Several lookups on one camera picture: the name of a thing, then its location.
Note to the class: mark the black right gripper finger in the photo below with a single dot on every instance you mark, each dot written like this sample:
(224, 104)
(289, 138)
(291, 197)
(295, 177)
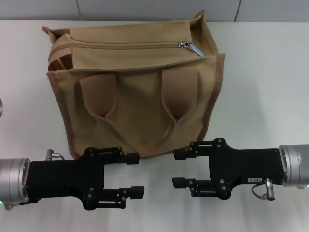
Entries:
(182, 154)
(179, 183)

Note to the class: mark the khaki canvas food bag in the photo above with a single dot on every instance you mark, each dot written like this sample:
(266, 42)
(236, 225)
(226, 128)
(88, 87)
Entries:
(140, 101)

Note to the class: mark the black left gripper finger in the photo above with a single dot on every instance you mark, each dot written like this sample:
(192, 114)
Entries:
(132, 159)
(136, 192)

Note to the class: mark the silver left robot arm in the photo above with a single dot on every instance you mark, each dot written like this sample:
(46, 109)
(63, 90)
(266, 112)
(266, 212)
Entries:
(13, 181)

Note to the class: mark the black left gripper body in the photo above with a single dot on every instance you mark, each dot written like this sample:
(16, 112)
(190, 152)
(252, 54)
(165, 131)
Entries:
(65, 178)

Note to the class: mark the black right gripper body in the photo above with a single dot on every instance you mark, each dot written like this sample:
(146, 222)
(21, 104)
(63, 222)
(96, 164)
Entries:
(246, 166)

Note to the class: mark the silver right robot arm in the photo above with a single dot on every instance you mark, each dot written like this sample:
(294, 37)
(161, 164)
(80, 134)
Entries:
(295, 166)

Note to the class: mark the silver metal zipper pull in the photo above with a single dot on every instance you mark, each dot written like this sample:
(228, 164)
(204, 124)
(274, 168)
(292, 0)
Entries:
(193, 48)

